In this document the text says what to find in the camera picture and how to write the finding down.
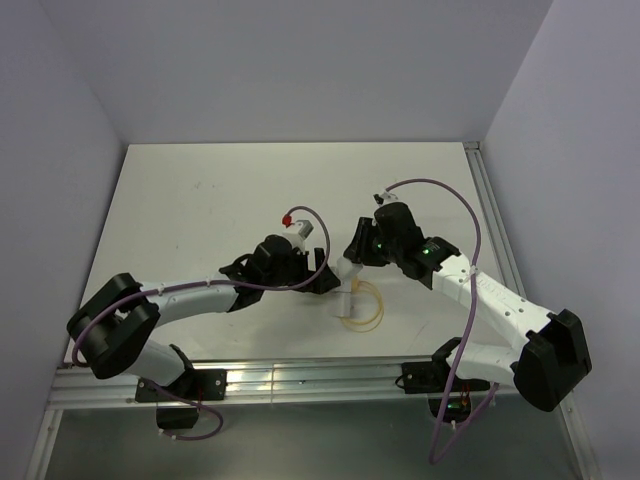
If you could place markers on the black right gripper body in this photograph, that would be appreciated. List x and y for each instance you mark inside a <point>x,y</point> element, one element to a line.
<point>388,251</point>

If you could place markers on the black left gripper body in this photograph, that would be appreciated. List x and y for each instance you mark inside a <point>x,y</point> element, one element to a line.
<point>294,272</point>

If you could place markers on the white USB charger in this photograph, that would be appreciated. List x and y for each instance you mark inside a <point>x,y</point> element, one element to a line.
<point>343,306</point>
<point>346,270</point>

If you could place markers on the white cube socket adapter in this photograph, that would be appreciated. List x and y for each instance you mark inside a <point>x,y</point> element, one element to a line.
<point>346,289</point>

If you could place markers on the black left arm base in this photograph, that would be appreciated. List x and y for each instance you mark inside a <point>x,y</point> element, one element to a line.
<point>193,385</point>

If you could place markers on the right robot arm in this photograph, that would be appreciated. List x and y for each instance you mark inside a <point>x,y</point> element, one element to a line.
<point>547,354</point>

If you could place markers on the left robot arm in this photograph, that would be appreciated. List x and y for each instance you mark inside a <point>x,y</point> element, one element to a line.
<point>112,331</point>

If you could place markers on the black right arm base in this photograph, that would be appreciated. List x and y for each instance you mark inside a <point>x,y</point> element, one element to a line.
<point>424,377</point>

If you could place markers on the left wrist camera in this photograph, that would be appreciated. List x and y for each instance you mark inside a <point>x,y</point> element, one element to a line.
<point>296,232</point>

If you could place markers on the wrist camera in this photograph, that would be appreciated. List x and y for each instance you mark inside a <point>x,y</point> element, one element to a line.
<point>296,232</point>
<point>384,197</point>

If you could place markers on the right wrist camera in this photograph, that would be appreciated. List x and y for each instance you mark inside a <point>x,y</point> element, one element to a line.
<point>384,197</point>

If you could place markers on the aluminium right rail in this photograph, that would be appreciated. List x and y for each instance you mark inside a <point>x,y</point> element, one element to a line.
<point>495,225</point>

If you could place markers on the aluminium rail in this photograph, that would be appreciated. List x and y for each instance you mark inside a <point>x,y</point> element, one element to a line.
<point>495,225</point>
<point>249,382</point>

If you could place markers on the aluminium front rail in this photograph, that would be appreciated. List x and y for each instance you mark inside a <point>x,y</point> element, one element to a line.
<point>249,382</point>

